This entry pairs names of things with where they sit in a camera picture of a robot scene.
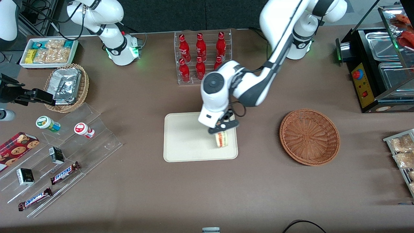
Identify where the brown wicker basket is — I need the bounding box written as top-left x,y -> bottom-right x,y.
279,108 -> 341,167

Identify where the foil-wrapped food pack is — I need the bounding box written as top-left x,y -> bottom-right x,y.
54,77 -> 81,105
51,68 -> 81,81

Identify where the red lid yogurt cup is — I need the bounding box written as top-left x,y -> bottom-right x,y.
74,122 -> 95,139

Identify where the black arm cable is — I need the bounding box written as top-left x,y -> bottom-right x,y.
19,0 -> 86,41
228,101 -> 247,117

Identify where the clear nut snack pack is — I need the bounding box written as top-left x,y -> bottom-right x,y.
45,39 -> 66,50
35,49 -> 71,64

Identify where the green lid yogurt cup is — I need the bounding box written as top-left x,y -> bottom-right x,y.
36,116 -> 61,133

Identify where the clear acrylic bottle rack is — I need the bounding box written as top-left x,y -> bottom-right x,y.
174,29 -> 233,85

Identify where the red tartan cookie box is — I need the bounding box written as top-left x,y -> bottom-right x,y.
0,132 -> 40,172

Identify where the grey snack display tray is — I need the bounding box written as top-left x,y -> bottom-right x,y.
383,128 -> 414,198

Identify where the clear acrylic tiered shelf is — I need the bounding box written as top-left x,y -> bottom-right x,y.
0,103 -> 123,218

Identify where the steel food pan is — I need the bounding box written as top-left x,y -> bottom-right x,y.
378,61 -> 414,91
365,31 -> 401,61

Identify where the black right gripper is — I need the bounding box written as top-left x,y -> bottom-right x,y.
0,74 -> 55,106

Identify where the clear granola snack pack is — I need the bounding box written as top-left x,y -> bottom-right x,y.
389,135 -> 414,153
393,151 -> 414,169

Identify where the Snickers chocolate bar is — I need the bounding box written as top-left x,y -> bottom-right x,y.
18,187 -> 53,212
50,161 -> 81,185

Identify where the red food in warmer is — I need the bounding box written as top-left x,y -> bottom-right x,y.
389,14 -> 414,50

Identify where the black floor cable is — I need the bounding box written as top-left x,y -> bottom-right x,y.
281,220 -> 328,233

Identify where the light wicker basket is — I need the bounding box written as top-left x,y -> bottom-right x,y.
43,63 -> 90,113

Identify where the triangle sandwich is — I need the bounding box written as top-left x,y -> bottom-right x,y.
215,129 -> 229,149

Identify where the yellow snack pack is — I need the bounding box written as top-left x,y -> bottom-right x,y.
25,49 -> 38,64

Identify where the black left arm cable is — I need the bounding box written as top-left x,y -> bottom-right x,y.
228,101 -> 247,117

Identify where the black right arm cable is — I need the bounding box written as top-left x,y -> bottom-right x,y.
19,0 -> 86,41

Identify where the small black carton box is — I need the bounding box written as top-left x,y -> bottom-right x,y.
16,168 -> 35,186
49,146 -> 65,165

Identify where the beige plastic tray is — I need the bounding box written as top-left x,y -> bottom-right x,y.
163,112 -> 239,163

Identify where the black food warmer cabinet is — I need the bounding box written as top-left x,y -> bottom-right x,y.
335,5 -> 414,114

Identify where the white snack bin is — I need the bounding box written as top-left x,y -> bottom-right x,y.
19,38 -> 79,69

